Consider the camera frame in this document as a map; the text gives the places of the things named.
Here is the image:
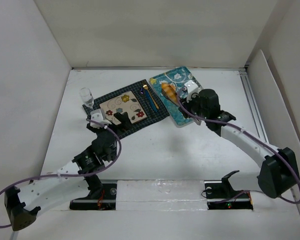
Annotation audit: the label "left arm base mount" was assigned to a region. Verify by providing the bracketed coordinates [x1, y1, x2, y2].
[69, 180, 117, 211]

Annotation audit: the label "square floral ceramic plate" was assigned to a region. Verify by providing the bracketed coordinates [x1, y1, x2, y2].
[99, 91, 147, 125]

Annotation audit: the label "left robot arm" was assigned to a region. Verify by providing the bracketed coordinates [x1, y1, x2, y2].
[4, 109, 132, 232]

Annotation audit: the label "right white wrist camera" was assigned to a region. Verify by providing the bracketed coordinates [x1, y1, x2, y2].
[184, 80, 199, 102]

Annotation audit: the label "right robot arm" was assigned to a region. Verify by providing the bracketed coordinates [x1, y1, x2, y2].
[177, 88, 300, 204]

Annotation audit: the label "dark metallic spoon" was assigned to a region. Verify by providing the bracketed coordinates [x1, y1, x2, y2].
[140, 87, 150, 104]

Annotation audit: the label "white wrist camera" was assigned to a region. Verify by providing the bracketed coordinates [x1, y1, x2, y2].
[87, 108, 112, 129]
[184, 80, 199, 102]

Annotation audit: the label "dark checked placemat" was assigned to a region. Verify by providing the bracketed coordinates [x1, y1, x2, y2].
[82, 79, 169, 139]

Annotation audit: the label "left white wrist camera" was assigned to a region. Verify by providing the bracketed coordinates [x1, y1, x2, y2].
[87, 108, 112, 129]

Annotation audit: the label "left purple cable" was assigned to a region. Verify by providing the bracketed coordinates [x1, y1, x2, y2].
[0, 118, 122, 229]

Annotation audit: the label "blue knife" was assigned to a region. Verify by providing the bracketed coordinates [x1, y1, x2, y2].
[145, 90, 158, 112]

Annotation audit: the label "clear wine glass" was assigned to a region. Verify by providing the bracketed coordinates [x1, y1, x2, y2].
[79, 87, 94, 109]

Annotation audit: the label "teal floral tray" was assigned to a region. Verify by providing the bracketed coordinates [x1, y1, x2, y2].
[149, 66, 203, 127]

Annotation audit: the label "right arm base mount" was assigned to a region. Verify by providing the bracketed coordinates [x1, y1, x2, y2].
[201, 170, 254, 210]

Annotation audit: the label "metal tongs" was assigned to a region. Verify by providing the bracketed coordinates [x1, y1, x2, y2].
[162, 83, 201, 126]

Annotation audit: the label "striped orange bread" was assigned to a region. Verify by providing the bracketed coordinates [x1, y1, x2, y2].
[161, 83, 177, 104]

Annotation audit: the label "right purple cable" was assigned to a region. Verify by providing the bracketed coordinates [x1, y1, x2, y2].
[177, 91, 300, 205]

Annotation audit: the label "aluminium frame rail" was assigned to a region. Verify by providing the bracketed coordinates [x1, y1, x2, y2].
[239, 68, 269, 144]

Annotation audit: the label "purple cable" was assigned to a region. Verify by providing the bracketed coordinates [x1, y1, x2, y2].
[177, 91, 300, 205]
[0, 118, 122, 229]

